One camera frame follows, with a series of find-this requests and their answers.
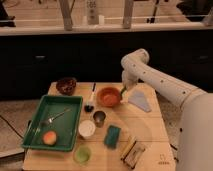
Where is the grey folded cloth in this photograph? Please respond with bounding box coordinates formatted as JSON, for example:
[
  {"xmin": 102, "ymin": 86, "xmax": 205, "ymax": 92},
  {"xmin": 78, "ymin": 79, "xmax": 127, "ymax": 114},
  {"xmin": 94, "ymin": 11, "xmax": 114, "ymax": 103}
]
[{"xmin": 128, "ymin": 90, "xmax": 151, "ymax": 112}]

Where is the green plastic tray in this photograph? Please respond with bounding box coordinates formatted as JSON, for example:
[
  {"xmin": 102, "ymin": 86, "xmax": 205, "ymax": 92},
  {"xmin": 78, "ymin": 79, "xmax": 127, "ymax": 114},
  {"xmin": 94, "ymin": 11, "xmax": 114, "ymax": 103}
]
[{"xmin": 22, "ymin": 95, "xmax": 83, "ymax": 152}]

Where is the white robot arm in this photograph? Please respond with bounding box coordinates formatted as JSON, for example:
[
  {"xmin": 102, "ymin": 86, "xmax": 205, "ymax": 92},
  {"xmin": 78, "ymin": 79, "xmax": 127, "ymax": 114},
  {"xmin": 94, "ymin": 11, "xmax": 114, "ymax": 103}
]
[{"xmin": 121, "ymin": 48, "xmax": 213, "ymax": 171}]

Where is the green cup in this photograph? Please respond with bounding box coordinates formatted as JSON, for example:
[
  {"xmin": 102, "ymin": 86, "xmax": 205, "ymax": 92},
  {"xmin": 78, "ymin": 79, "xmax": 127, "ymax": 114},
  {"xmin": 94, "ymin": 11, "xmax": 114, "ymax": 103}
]
[{"xmin": 74, "ymin": 145, "xmax": 91, "ymax": 164}]

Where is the metal cup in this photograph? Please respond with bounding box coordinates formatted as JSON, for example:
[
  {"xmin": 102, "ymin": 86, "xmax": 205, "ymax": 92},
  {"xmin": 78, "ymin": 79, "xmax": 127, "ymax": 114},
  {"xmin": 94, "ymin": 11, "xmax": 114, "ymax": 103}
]
[{"xmin": 93, "ymin": 111, "xmax": 106, "ymax": 127}]

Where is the white cup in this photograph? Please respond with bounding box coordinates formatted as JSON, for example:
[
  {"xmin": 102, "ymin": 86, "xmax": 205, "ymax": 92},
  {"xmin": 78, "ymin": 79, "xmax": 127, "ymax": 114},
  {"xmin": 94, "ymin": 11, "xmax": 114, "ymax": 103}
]
[{"xmin": 78, "ymin": 120, "xmax": 96, "ymax": 139}]

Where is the metal fork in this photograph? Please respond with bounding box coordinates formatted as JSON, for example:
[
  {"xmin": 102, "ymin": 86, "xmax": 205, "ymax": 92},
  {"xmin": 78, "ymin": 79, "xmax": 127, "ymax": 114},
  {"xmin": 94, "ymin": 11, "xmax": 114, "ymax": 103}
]
[{"xmin": 41, "ymin": 108, "xmax": 71, "ymax": 126}]

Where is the teal sponge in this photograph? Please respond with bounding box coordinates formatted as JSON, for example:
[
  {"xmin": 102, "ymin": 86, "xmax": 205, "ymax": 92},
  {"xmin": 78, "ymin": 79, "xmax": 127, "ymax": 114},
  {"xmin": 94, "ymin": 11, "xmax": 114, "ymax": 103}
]
[{"xmin": 104, "ymin": 125, "xmax": 121, "ymax": 149}]

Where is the orange peach fruit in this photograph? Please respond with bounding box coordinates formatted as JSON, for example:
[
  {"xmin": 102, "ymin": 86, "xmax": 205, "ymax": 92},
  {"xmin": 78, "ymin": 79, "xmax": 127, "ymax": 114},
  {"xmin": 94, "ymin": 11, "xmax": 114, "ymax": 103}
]
[{"xmin": 42, "ymin": 131, "xmax": 57, "ymax": 145}]

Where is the dark brown bowl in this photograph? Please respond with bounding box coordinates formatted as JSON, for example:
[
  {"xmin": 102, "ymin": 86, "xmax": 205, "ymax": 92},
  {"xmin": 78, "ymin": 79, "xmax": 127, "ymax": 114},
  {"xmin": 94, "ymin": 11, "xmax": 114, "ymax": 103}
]
[{"xmin": 56, "ymin": 77, "xmax": 77, "ymax": 95}]

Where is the white remote device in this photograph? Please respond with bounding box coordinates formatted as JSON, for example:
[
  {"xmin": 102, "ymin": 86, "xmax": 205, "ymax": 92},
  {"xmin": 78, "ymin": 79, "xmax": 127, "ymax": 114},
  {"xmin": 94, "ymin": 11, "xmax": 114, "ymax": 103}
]
[{"xmin": 86, "ymin": 0, "xmax": 99, "ymax": 25}]

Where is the red bowl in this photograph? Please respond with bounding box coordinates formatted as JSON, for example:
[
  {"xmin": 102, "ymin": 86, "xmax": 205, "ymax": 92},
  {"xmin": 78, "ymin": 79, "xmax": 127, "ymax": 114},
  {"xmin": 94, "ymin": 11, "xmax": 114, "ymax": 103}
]
[{"xmin": 97, "ymin": 87, "xmax": 121, "ymax": 107}]

